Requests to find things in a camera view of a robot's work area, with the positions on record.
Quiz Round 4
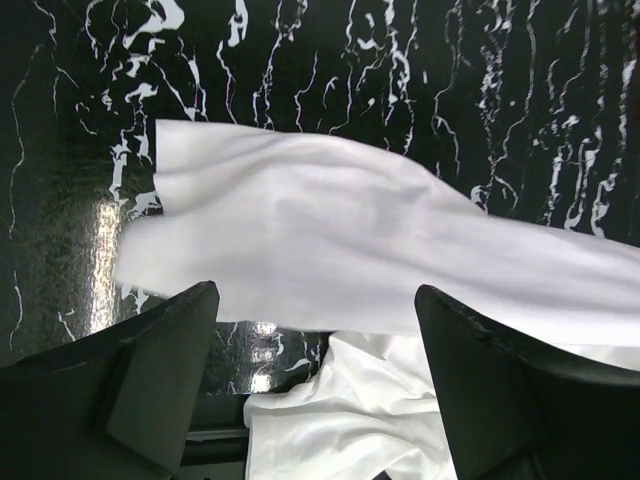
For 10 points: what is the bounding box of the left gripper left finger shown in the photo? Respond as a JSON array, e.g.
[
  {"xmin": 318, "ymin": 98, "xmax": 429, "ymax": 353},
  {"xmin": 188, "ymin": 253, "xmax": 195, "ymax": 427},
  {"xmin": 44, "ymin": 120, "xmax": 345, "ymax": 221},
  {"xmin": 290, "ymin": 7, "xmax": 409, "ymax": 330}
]
[{"xmin": 1, "ymin": 281, "xmax": 219, "ymax": 479}]

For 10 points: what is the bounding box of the white t-shirt robot print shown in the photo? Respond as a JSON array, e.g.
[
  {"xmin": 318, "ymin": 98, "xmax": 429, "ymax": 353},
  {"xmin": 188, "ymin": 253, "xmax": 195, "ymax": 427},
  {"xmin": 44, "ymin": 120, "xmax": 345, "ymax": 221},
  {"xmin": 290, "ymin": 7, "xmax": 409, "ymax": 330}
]
[{"xmin": 116, "ymin": 120, "xmax": 639, "ymax": 479}]

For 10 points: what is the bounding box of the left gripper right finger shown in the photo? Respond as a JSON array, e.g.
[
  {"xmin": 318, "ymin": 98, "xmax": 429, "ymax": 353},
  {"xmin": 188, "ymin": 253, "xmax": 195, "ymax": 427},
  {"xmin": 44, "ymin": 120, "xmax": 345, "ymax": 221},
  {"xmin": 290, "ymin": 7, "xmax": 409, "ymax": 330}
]
[{"xmin": 415, "ymin": 285, "xmax": 639, "ymax": 479}]

